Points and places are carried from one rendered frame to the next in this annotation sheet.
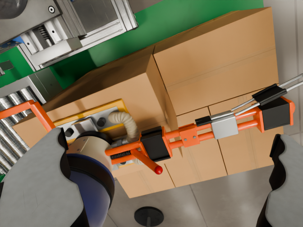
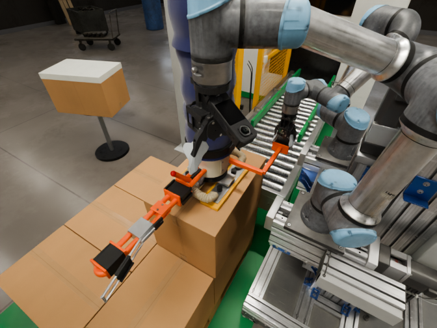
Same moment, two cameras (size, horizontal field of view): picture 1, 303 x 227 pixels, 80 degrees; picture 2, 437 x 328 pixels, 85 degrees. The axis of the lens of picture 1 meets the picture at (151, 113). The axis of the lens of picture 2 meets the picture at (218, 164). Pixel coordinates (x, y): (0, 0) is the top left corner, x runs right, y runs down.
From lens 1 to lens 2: 0.48 m
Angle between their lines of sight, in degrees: 29
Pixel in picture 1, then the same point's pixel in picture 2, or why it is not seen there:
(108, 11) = (273, 298)
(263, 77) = not seen: outside the picture
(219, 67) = (145, 315)
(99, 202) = not seen: hidden behind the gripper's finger
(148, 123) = (188, 207)
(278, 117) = (106, 256)
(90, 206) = not seen: hidden behind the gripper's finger
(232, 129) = (134, 230)
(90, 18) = (282, 280)
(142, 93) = (206, 222)
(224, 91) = (123, 297)
